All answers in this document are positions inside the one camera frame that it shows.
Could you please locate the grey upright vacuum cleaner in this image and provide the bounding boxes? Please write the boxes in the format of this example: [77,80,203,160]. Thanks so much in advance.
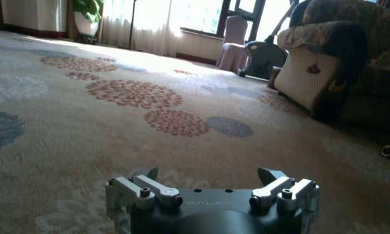
[235,0,302,80]

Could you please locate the white pot green plant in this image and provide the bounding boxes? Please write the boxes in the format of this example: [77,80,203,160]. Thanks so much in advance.
[72,0,105,45]

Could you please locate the thin dark floor lamp pole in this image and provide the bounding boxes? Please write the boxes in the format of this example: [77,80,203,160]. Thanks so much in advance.
[127,0,138,50]

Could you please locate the dark wooden window frame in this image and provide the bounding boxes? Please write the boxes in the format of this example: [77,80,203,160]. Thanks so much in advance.
[179,0,267,42]

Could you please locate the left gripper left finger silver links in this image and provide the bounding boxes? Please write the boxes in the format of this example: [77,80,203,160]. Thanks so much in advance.
[103,166,183,234]

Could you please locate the floral patterned beige carpet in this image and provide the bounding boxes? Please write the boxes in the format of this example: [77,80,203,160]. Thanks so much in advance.
[0,28,390,234]

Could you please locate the floral patterned armchair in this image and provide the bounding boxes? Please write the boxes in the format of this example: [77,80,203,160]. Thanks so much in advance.
[267,0,390,161]

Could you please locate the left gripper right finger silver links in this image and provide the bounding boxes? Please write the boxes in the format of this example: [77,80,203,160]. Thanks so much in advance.
[249,166,321,234]

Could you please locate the sheer white curtain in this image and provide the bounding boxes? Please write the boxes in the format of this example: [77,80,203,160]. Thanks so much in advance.
[98,0,182,58]

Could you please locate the pink covered chair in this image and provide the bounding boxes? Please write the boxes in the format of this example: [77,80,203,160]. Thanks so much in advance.
[215,15,251,73]

